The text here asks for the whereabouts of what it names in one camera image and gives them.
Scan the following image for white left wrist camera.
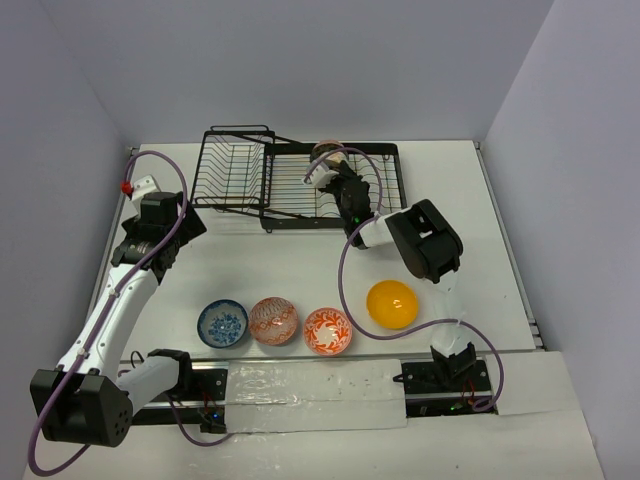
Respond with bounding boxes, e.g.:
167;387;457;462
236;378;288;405
120;175;160;202

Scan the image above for blue pattern bowl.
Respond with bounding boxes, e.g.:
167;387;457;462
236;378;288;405
197;299;248;349

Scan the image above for orange floral pattern bowl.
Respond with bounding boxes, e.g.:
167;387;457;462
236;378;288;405
303;307;353;357

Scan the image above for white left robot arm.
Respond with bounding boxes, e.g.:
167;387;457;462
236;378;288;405
30;192;206;447

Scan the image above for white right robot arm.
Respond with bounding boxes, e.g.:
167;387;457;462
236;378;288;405
305;163;463;341

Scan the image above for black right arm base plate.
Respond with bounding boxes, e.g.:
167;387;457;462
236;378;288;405
393;360;493;418

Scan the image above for orange lattice pattern bowl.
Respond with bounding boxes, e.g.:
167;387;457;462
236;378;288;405
248;297;299;346

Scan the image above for grey leaf pattern bowl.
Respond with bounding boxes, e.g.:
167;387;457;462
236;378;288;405
309;139;344;162

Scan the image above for white orange flower bowl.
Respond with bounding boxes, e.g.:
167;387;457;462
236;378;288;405
320;151;348;173

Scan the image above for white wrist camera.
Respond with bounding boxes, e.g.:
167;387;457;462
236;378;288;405
120;175;160;202
302;163;338;190

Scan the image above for black wire dish rack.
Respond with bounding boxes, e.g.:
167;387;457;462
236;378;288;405
190;124;407;232

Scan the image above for yellow bowl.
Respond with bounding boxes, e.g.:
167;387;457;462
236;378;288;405
366;280;419;330

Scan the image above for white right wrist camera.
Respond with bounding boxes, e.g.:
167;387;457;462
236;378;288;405
302;163;338;190

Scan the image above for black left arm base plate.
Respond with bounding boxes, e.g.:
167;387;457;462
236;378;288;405
133;364;229;435

